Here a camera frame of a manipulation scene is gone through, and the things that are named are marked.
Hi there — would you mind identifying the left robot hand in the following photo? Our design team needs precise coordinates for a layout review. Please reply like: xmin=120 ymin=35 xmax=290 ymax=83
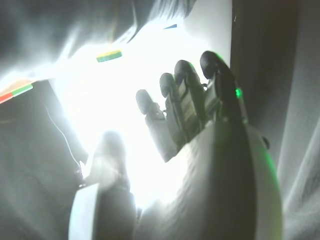
xmin=68 ymin=50 xmax=283 ymax=240

